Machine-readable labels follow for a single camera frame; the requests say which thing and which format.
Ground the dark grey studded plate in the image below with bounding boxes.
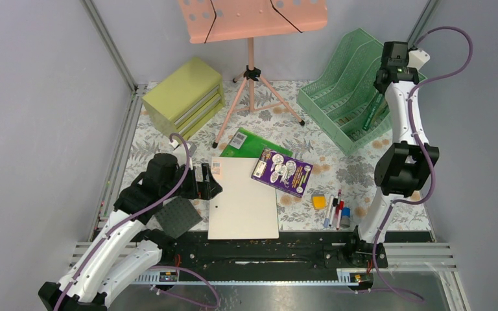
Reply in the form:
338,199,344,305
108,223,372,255
155,197,202,238

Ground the blue white marker pen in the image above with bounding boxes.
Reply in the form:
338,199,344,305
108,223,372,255
324,194,335,228

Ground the floral tablecloth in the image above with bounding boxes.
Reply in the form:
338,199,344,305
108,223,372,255
120,80,432,231

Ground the yellow eraser block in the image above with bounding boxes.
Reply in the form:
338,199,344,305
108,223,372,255
311,194,328,210

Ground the purple puzzle book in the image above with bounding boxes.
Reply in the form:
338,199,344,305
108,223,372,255
250,148,313,198

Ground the yellow-green drawer cabinet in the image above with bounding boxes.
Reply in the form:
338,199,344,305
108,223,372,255
143,57,225,139

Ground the green transparent folder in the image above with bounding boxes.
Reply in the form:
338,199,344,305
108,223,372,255
220,128,293,158

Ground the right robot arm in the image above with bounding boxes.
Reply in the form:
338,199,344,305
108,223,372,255
357,41,439,244

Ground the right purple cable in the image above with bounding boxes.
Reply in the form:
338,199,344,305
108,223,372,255
371,25,474,306

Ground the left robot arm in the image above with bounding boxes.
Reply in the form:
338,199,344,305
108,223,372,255
38,153,222,310

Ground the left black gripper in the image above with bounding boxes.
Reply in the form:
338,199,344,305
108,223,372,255
161,161,222,200

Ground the pink music stand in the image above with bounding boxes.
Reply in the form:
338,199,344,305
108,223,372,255
178,1,328,148

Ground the grey cable duct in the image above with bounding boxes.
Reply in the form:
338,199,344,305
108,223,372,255
133,269,374,287

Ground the purple cable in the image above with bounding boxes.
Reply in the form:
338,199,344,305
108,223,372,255
371,25,474,306
53,133,222,311

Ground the red marker pen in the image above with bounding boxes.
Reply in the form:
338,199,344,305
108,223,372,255
335,190,344,231

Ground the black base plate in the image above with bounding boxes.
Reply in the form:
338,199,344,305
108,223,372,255
92,230,433,283

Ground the black pen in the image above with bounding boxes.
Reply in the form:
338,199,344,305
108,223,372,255
328,196,338,227

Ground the green puzzle book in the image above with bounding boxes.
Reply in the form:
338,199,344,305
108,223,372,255
362,93,388,132

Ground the green file organizer rack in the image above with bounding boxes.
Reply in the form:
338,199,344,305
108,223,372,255
296,28,428,157

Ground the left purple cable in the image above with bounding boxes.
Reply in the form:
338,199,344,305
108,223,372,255
53,133,222,311

